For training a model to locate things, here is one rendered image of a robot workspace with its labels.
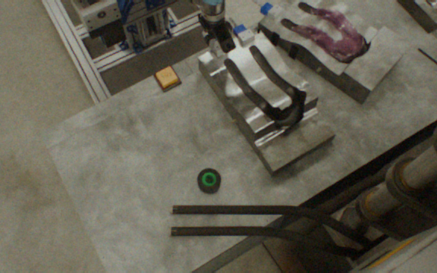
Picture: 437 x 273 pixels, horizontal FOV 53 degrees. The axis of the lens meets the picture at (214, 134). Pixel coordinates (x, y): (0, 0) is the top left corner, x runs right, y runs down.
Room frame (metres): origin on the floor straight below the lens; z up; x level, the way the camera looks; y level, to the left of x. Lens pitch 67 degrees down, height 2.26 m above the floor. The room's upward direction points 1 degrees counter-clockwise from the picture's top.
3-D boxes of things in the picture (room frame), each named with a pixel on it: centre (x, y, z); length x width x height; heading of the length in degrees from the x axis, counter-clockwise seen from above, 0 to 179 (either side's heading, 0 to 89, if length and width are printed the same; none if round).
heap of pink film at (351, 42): (0.99, -0.44, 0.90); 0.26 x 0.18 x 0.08; 47
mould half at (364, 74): (0.99, -0.45, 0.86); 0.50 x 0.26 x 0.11; 47
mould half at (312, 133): (0.74, -0.18, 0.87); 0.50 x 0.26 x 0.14; 30
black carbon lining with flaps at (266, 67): (0.76, -0.18, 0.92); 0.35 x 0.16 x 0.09; 30
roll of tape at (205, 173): (0.44, 0.02, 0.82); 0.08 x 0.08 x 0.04
